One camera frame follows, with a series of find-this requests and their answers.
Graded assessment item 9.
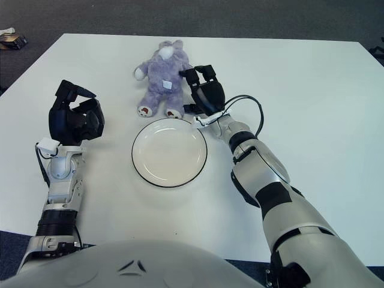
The white right wrist connector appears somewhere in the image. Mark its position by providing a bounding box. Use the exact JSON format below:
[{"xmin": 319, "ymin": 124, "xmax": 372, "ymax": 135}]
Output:
[{"xmin": 193, "ymin": 110, "xmax": 233, "ymax": 129}]

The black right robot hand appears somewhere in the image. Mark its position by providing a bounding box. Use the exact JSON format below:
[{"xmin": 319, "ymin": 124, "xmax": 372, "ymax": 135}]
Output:
[{"xmin": 179, "ymin": 64, "xmax": 226, "ymax": 116}]

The black and yellow box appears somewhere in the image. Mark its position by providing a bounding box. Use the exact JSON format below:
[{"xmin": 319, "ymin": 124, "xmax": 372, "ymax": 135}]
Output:
[{"xmin": 0, "ymin": 33, "xmax": 28, "ymax": 50}]

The black office chair base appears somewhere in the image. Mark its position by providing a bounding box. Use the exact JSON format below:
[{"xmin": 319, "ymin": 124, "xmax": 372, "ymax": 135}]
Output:
[{"xmin": 368, "ymin": 37, "xmax": 384, "ymax": 67}]

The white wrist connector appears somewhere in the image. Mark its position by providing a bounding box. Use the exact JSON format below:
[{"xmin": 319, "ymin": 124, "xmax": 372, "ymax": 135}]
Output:
[
  {"xmin": 38, "ymin": 137, "xmax": 61, "ymax": 157},
  {"xmin": 193, "ymin": 110, "xmax": 233, "ymax": 129}
]

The purple plush bear doll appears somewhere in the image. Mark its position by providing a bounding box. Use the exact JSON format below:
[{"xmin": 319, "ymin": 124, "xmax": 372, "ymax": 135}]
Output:
[{"xmin": 134, "ymin": 39, "xmax": 193, "ymax": 119}]

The white plate with black rim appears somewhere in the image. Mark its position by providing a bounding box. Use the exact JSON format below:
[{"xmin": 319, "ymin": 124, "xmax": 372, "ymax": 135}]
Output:
[{"xmin": 131, "ymin": 118, "xmax": 207, "ymax": 189}]

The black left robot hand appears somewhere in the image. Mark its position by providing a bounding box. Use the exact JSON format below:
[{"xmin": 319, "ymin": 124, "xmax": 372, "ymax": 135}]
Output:
[{"xmin": 48, "ymin": 79, "xmax": 106, "ymax": 148}]

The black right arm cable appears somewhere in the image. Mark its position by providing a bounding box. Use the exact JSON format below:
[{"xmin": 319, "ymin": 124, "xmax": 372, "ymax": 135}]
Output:
[{"xmin": 223, "ymin": 95, "xmax": 265, "ymax": 139}]

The white left wrist connector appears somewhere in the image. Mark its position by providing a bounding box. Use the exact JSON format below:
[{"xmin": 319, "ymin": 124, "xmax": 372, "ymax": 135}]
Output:
[{"xmin": 38, "ymin": 137, "xmax": 61, "ymax": 157}]

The grey robot torso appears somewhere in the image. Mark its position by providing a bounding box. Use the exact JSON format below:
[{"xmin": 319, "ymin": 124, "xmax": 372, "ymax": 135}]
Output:
[{"xmin": 0, "ymin": 239, "xmax": 262, "ymax": 288}]

